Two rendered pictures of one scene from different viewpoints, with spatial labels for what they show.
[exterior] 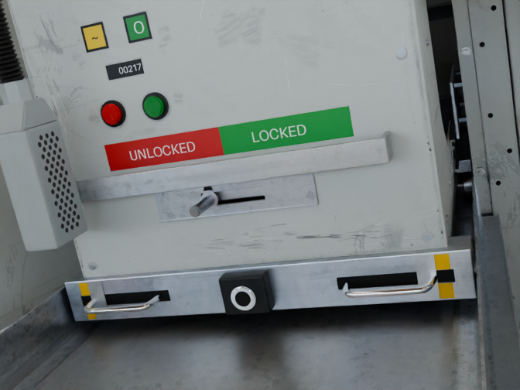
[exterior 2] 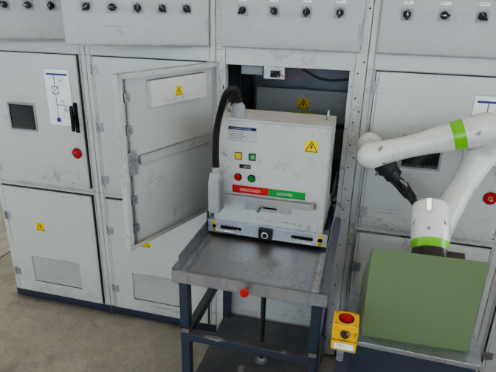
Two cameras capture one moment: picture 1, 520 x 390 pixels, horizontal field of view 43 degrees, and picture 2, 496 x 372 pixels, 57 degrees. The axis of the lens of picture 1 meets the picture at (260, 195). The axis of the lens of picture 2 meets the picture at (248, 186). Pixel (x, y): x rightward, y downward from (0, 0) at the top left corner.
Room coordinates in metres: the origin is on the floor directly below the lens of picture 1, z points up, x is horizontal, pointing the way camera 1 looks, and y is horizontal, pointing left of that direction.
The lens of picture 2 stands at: (-1.01, 0.29, 1.82)
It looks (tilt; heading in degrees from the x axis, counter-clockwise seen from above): 21 degrees down; 355
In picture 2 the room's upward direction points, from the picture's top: 1 degrees clockwise
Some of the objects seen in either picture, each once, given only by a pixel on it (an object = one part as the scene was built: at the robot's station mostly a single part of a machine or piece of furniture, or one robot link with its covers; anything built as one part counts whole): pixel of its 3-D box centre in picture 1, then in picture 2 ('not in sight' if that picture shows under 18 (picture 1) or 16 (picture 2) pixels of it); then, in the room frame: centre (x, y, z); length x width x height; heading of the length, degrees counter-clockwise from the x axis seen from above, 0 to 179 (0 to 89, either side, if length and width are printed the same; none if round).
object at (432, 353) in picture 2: not in sight; (408, 323); (0.32, -0.45, 0.74); 0.45 x 0.34 x 0.02; 69
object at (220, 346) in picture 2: not in sight; (263, 313); (0.79, 0.03, 0.46); 0.64 x 0.58 x 0.66; 160
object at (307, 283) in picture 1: (255, 282); (266, 230); (0.80, 0.03, 0.90); 0.54 x 0.05 x 0.06; 70
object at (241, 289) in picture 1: (245, 293); (265, 234); (0.76, 0.04, 0.90); 0.06 x 0.03 x 0.05; 70
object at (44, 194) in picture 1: (41, 172); (216, 191); (0.79, 0.25, 1.09); 0.08 x 0.05 x 0.17; 160
